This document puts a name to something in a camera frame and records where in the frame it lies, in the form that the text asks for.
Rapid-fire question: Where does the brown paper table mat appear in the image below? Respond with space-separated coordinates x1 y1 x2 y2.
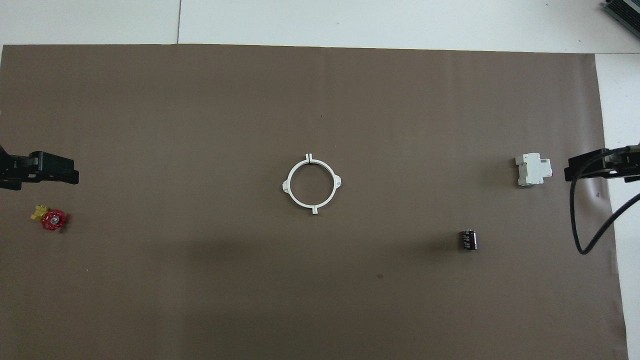
0 44 630 360

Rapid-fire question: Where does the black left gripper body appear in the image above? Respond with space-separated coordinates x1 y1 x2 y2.
563 145 640 184

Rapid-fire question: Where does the red yellow valve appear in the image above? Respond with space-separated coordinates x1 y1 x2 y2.
30 203 68 232

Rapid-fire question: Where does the black cylindrical capacitor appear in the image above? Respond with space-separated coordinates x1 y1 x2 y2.
458 228 479 251

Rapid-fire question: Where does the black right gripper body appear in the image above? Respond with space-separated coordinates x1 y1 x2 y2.
0 146 80 191

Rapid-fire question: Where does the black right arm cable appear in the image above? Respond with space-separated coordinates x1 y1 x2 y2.
569 146 640 256

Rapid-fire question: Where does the grey ribbed device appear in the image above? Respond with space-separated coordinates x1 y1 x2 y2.
602 0 640 34

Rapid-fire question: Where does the white circuit breaker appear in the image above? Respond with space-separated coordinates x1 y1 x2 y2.
514 152 554 188

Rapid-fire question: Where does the white half-ring pipe clamp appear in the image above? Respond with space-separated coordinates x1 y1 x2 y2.
310 152 344 216
282 152 314 216

